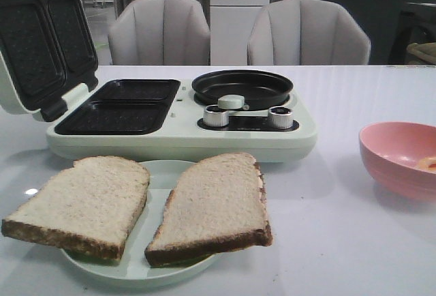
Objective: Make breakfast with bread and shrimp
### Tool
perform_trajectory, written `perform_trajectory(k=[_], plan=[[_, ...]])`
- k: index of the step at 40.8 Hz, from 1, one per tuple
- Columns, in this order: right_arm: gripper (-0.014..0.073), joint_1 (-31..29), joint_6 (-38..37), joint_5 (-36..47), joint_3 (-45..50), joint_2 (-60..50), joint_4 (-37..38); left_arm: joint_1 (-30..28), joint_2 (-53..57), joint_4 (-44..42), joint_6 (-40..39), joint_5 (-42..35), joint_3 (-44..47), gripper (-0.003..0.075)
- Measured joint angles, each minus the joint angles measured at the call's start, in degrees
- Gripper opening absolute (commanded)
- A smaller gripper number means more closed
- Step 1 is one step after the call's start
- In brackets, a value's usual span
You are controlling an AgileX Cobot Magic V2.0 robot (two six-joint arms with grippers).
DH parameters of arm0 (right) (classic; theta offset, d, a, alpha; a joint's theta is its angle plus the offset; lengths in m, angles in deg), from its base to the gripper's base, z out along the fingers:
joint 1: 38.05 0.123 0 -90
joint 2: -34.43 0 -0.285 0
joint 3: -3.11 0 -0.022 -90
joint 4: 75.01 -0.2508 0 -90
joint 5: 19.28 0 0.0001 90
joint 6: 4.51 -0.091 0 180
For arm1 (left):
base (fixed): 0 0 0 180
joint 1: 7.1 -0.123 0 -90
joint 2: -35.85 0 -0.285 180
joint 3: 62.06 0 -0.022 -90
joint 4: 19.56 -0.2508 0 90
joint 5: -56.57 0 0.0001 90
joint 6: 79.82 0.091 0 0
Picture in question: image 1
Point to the white refrigerator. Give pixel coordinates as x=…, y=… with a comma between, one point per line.
x=231, y=23

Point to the black round frying pan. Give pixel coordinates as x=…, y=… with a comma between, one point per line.
x=260, y=89

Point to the right grey upholstered chair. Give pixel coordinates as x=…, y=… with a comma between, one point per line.
x=307, y=32

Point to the silver control knob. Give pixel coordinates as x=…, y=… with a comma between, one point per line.
x=215, y=117
x=280, y=117

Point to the left grey upholstered chair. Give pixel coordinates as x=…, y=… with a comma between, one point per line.
x=160, y=32

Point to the white bread slice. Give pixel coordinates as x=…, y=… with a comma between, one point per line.
x=89, y=208
x=218, y=205

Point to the orange cooked shrimp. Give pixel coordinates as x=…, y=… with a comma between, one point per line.
x=427, y=164

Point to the grey upholstered chair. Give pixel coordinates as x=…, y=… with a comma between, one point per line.
x=160, y=32
x=307, y=32

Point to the pink plastic bowl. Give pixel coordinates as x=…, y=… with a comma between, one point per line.
x=390, y=152

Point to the mint green hinged lid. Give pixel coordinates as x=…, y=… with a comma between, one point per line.
x=46, y=51

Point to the left silver control knob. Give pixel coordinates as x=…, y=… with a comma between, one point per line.
x=215, y=117

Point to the mint green breakfast maker base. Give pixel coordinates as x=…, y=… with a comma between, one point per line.
x=159, y=119

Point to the right silver control knob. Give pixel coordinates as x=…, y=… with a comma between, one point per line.
x=280, y=117

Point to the mint green round plate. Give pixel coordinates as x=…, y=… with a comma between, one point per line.
x=133, y=270

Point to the mint green pan handle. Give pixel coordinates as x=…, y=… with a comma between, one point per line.
x=232, y=102

